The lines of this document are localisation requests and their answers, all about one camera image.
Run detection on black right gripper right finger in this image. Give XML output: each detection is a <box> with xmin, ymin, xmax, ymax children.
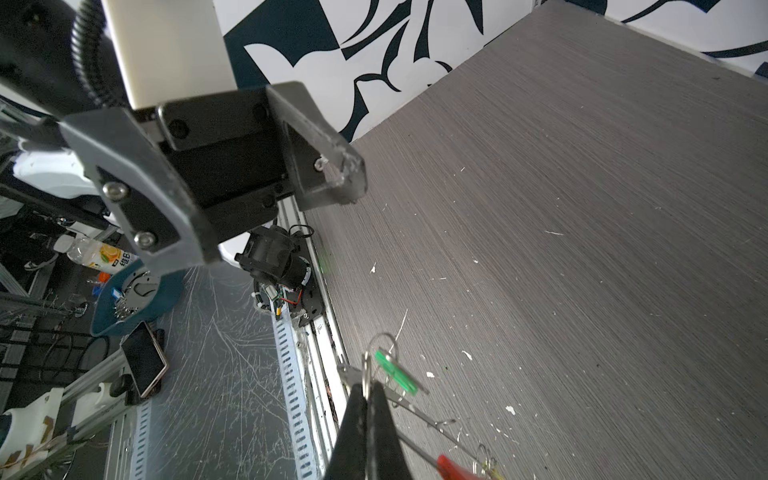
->
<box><xmin>365</xmin><ymin>382</ymin><xmax>412</xmax><ymax>480</ymax></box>

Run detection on plastic drink bottle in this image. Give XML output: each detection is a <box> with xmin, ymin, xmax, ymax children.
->
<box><xmin>53</xmin><ymin>235</ymin><xmax>138</xmax><ymax>275</ymax></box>

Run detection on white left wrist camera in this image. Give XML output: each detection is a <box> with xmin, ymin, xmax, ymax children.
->
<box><xmin>102</xmin><ymin>0</ymin><xmax>236</xmax><ymax>110</ymax></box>

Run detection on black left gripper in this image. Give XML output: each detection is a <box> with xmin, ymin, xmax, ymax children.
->
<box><xmin>60</xmin><ymin>82</ymin><xmax>368</xmax><ymax>275</ymax></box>

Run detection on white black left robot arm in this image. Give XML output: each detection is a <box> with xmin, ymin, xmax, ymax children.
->
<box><xmin>1</xmin><ymin>1</ymin><xmax>367</xmax><ymax>274</ymax></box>

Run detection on red key cap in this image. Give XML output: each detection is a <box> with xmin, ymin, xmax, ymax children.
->
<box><xmin>436</xmin><ymin>455</ymin><xmax>483</xmax><ymax>480</ymax></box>

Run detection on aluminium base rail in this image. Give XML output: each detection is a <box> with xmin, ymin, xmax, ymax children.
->
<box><xmin>279</xmin><ymin>198</ymin><xmax>349</xmax><ymax>479</ymax></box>

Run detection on smartphone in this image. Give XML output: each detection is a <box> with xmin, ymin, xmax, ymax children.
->
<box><xmin>120</xmin><ymin>322</ymin><xmax>169</xmax><ymax>399</ymax></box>

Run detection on green key tag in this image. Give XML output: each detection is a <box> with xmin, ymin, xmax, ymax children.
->
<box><xmin>374</xmin><ymin>350</ymin><xmax>421</xmax><ymax>395</ymax></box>

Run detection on white slotted cable duct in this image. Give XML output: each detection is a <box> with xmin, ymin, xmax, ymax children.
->
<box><xmin>271</xmin><ymin>306</ymin><xmax>321</xmax><ymax>480</ymax></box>

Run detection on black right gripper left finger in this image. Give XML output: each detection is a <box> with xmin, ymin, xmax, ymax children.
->
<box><xmin>324</xmin><ymin>383</ymin><xmax>367</xmax><ymax>480</ymax></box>

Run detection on black corrugated cable conduit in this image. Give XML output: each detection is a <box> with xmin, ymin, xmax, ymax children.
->
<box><xmin>70</xmin><ymin>0</ymin><xmax>130</xmax><ymax>110</ymax></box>

